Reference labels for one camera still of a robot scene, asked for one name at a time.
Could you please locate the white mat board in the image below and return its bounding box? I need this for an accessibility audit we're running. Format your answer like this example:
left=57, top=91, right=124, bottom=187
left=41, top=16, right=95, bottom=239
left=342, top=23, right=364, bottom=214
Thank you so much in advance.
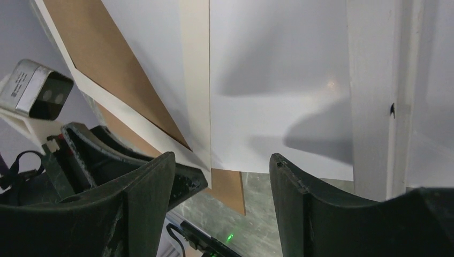
left=33, top=0, right=213, bottom=188

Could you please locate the white photo sheet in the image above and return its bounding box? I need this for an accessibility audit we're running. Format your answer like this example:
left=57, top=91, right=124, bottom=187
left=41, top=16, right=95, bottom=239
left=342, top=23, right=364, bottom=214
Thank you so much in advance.
left=101, top=0, right=354, bottom=182

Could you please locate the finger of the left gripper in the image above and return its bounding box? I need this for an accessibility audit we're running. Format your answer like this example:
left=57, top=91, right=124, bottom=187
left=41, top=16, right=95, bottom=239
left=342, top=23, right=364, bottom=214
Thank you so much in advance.
left=90, top=125, right=208, bottom=209
left=62, top=122, right=154, bottom=193

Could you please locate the silver picture frame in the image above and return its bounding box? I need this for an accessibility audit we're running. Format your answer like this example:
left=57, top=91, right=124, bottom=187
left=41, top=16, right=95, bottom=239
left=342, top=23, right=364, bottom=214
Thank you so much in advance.
left=346, top=1, right=453, bottom=201

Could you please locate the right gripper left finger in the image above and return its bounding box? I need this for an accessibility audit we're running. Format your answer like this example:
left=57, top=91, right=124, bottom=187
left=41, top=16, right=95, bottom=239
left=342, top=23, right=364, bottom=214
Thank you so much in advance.
left=1, top=152, right=176, bottom=256

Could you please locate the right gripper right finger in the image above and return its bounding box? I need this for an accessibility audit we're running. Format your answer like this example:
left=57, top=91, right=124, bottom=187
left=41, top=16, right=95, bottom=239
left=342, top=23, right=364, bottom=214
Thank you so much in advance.
left=269, top=153, right=453, bottom=256

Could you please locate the brown backing board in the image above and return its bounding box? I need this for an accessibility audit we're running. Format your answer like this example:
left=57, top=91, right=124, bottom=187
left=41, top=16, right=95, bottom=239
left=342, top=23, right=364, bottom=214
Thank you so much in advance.
left=42, top=0, right=246, bottom=216

